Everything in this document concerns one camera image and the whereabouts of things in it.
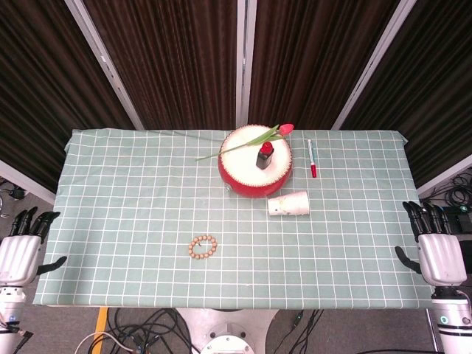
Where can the black bottle with red cap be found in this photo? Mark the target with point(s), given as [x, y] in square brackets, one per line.
[263, 160]

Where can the dark brown partition panel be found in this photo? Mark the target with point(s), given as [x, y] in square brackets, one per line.
[37, 92]
[435, 92]
[306, 62]
[177, 62]

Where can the white partition bottom rail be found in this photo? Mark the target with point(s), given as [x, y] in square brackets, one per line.
[26, 180]
[446, 175]

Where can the white partition post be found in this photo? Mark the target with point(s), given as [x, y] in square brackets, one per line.
[103, 62]
[245, 62]
[372, 62]

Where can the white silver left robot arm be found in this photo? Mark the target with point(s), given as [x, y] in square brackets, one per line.
[9, 298]

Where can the green white checked tablecloth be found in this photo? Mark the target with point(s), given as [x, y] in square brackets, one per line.
[129, 203]

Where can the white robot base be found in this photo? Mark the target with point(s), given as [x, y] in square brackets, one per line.
[225, 328]

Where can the red drum with white skin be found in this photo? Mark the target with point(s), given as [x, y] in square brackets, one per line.
[243, 162]

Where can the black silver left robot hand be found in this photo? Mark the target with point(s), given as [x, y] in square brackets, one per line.
[18, 258]

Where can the stack of white paper cups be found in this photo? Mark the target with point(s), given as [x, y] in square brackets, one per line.
[289, 204]

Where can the white marker with red cap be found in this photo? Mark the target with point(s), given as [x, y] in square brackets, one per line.
[312, 155]

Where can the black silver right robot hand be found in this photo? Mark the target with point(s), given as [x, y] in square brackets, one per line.
[442, 258]

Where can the black box with green light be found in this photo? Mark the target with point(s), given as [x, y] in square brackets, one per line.
[459, 217]

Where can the yellow floor tape strip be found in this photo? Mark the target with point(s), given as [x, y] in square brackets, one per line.
[100, 321]

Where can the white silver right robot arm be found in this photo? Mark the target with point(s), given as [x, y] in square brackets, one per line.
[451, 317]

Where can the red tulip with green stem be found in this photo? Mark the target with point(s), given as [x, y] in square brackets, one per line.
[287, 128]

